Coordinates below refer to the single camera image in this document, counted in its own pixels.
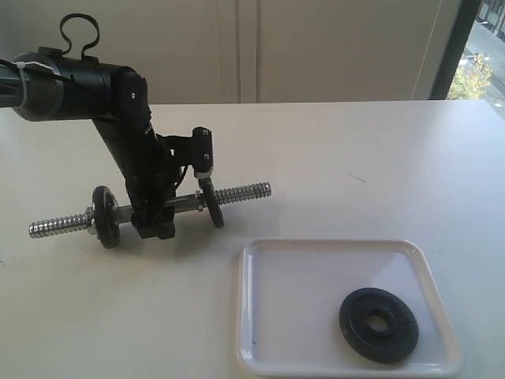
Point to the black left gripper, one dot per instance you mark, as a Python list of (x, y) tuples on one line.
[(150, 182)]

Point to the chrome dumbbell bar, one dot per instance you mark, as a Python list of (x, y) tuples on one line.
[(187, 203)]

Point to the black weight plate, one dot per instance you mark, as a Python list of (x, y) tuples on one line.
[(378, 325)]

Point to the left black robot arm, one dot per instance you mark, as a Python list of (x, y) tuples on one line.
[(47, 86)]

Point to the black plate on right end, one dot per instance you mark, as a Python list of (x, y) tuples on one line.
[(211, 201)]

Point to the black plate on end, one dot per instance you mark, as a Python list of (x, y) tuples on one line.
[(104, 204), (211, 201)]

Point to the black plate on left end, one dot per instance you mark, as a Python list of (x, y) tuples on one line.
[(104, 204)]

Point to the chrome nut left end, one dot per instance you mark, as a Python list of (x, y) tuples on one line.
[(90, 220)]

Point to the white plastic tray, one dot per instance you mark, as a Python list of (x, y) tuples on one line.
[(289, 308)]

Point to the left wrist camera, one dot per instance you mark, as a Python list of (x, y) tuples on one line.
[(195, 151)]

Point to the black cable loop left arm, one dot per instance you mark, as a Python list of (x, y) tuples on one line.
[(80, 33)]

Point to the black window frame post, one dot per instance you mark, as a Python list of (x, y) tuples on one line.
[(463, 23)]

